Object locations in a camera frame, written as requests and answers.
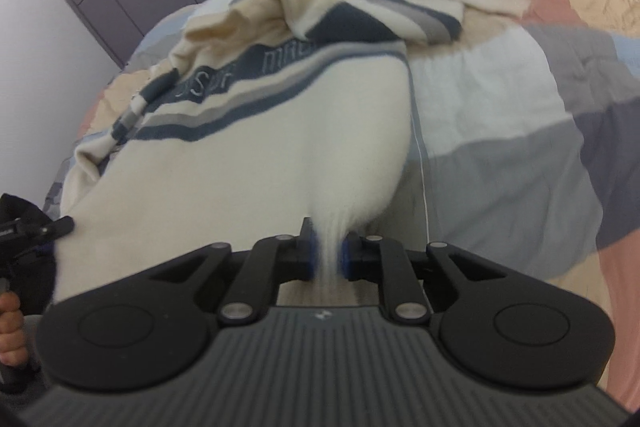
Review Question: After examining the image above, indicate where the person's left hand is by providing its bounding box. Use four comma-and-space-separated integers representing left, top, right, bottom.
0, 292, 27, 368

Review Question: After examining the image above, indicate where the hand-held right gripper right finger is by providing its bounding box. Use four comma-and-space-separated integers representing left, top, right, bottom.
338, 231, 506, 324

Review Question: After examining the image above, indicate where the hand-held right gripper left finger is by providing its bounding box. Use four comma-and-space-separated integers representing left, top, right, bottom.
150, 217, 319, 326

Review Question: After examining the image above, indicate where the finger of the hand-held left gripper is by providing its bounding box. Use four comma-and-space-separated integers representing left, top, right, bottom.
30, 216, 76, 242

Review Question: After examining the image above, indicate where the cream striped sweater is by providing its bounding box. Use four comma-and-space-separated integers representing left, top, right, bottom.
50, 0, 538, 308

